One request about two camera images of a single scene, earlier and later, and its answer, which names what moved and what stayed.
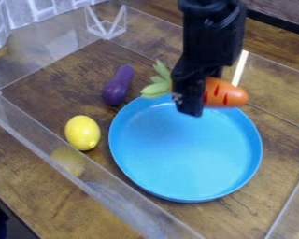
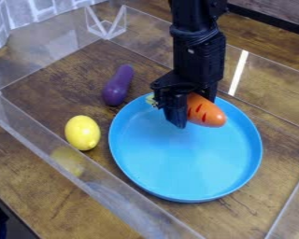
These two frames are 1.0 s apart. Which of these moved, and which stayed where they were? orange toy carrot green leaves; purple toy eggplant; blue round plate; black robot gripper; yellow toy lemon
Moved: black robot gripper; orange toy carrot green leaves
Stayed: blue round plate; purple toy eggplant; yellow toy lemon
